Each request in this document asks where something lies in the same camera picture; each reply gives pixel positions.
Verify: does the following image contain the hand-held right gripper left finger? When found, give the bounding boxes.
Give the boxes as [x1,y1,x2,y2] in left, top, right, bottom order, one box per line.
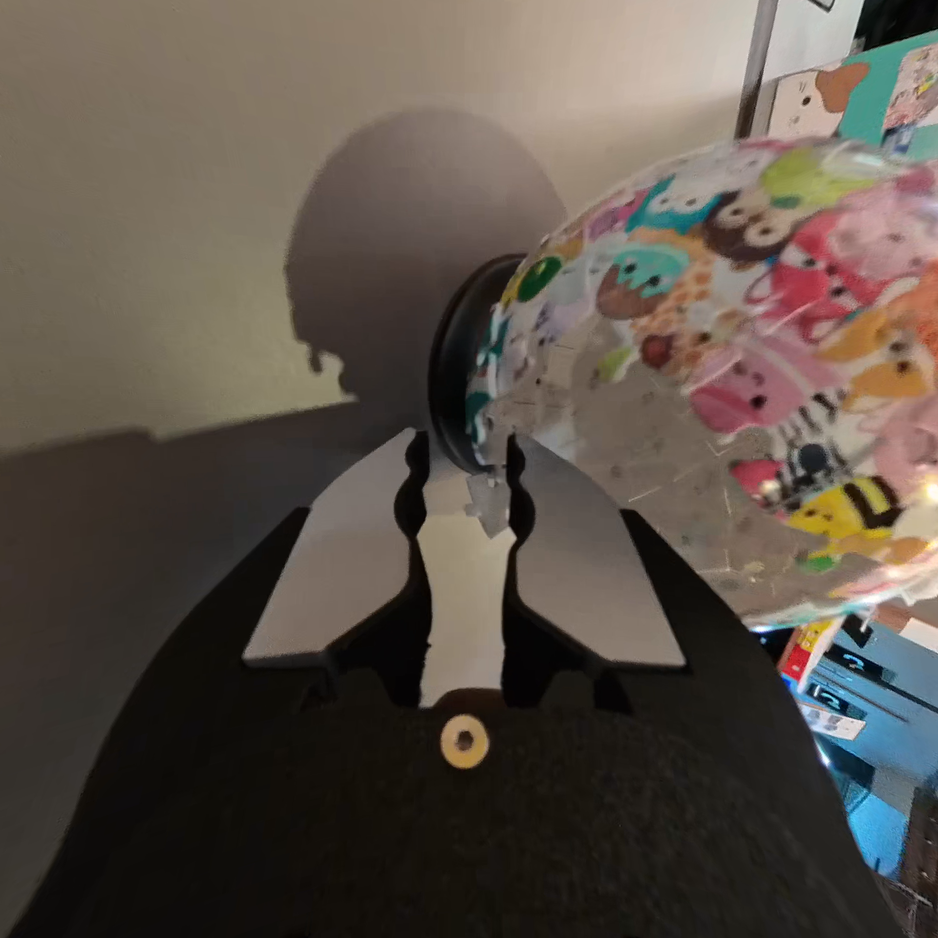
[242,428,435,709]

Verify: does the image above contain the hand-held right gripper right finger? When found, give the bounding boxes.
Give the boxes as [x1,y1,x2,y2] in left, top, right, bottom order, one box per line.
[500,432,690,709]

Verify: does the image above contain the white puzzle piece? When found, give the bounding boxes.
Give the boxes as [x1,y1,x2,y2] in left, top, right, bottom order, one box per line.
[464,469,512,541]

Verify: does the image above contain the colourful puzzle ball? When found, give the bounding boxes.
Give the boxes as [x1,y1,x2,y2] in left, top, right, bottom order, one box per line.
[464,135,938,633]

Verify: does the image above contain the black ball stand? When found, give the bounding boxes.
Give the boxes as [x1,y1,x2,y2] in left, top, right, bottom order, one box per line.
[427,253,530,475]

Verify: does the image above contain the puzzle box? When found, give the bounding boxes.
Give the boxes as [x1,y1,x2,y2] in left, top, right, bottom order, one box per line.
[757,29,938,161]

